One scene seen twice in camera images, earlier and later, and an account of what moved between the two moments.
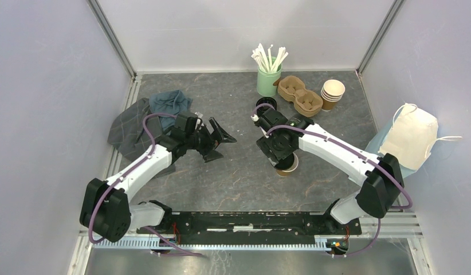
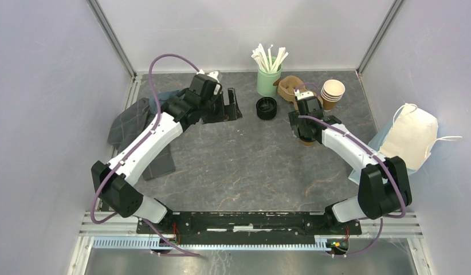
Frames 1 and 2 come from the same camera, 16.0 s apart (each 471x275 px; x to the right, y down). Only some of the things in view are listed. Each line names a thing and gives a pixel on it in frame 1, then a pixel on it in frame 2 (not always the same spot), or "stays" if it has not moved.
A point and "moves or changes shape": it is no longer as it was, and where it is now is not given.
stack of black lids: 267,100 stays
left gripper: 219,136 -> 227,113
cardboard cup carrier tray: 306,102 stays
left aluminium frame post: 112,38 stays
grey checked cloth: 127,133 stays
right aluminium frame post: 379,37 stays
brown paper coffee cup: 283,173 moves or changes shape
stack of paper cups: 332,92 stays
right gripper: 266,148 -> 301,131
